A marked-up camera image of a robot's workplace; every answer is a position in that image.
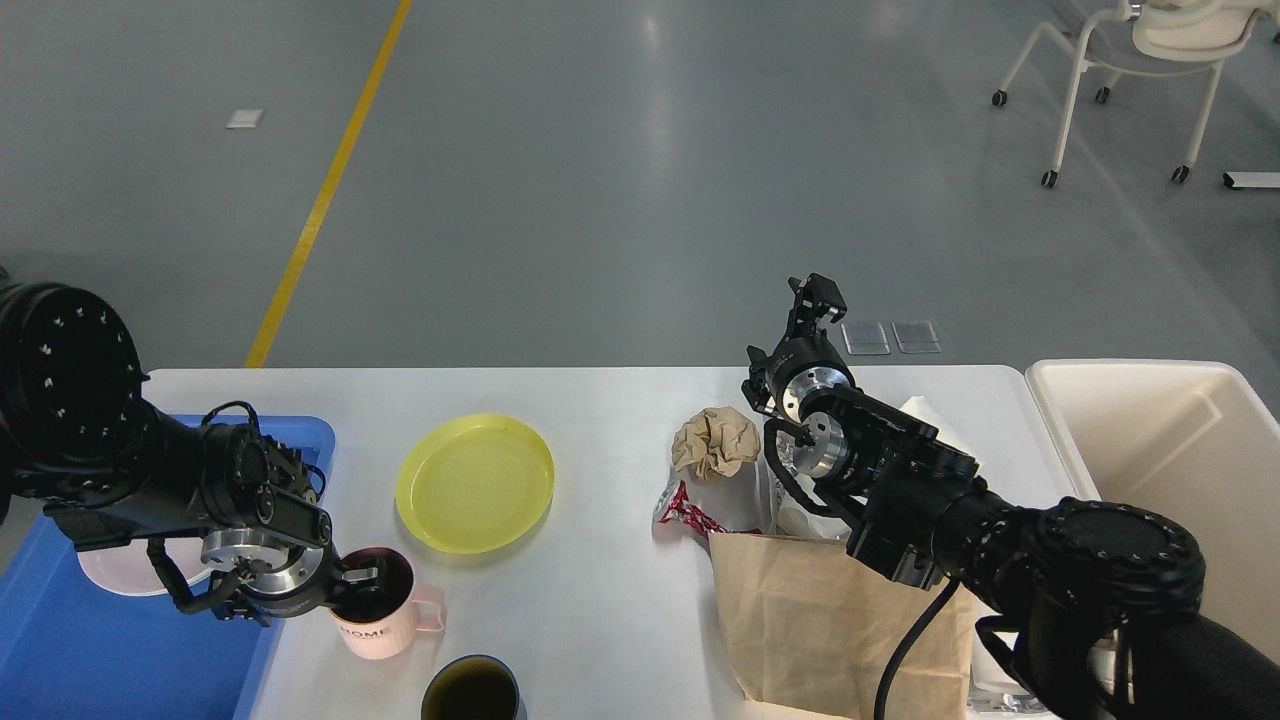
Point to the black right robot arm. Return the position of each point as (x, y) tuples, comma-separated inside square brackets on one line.
[(1095, 606)]

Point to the brown paper bag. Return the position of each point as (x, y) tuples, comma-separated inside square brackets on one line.
[(807, 627)]

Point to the red white snack wrapper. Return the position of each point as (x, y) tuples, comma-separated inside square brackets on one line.
[(674, 504)]

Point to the pink mug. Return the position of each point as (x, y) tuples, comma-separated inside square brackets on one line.
[(380, 625)]

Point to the floor outlet plate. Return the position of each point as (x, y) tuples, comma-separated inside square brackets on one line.
[(866, 338), (917, 337)]

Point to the white round plate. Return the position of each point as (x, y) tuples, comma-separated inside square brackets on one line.
[(128, 571)]

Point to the beige plastic bin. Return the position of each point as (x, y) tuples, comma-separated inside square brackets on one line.
[(1192, 441)]

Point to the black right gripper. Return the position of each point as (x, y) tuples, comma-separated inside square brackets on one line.
[(777, 383)]

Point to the white bar on floor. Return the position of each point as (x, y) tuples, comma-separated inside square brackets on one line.
[(1251, 179)]

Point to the floor outlet plate right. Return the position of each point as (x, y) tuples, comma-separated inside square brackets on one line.
[(917, 337)]

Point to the white chair on casters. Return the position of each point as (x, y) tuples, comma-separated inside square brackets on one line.
[(1152, 39)]

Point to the yellow plastic plate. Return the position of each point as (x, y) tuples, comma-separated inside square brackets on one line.
[(475, 484)]

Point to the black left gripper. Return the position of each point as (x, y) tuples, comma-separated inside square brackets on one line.
[(286, 580)]

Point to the floor outlet plate left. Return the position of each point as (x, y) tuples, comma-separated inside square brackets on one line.
[(866, 338)]

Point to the dark green mug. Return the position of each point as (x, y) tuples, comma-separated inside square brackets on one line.
[(475, 686)]

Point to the blue plastic tray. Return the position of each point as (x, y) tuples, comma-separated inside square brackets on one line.
[(74, 651)]

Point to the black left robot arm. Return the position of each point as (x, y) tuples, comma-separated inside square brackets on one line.
[(230, 517)]

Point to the crumpled brown paper ball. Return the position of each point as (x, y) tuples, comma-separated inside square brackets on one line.
[(715, 444)]

